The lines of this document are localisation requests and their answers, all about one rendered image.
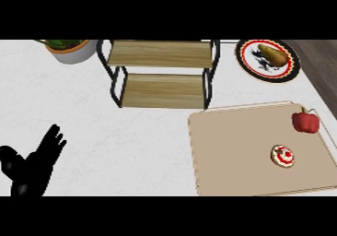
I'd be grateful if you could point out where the brown pear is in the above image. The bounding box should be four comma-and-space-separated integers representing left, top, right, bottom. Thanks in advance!
258, 43, 292, 68

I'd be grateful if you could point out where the potted green plant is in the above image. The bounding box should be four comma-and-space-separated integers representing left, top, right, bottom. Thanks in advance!
34, 39, 100, 65

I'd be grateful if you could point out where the beige tray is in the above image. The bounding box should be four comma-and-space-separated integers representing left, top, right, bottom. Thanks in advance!
187, 100, 337, 197

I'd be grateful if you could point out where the red bell pepper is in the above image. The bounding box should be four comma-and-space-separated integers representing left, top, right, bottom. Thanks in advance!
292, 106, 323, 135

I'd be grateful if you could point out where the black-rimmed patterned plate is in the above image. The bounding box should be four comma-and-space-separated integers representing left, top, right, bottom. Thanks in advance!
234, 39, 302, 84

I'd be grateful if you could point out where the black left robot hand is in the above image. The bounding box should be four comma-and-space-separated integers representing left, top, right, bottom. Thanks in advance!
0, 124, 68, 197

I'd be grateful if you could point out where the black-framed wooden tiered shelf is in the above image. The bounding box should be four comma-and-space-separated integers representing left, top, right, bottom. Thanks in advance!
97, 39, 223, 111

